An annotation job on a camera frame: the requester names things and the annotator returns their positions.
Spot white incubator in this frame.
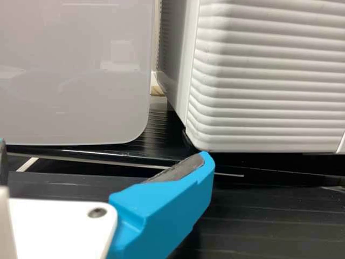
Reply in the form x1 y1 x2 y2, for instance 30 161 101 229
157 0 201 128

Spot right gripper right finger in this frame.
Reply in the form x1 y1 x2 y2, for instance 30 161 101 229
107 150 216 259

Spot white box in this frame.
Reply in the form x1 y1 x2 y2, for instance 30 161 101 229
0 0 159 147

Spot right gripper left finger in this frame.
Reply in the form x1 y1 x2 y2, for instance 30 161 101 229
0 137 8 187

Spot incubator door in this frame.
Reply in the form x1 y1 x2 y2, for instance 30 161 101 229
185 0 345 155

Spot black platform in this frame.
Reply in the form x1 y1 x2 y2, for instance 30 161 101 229
8 167 345 259

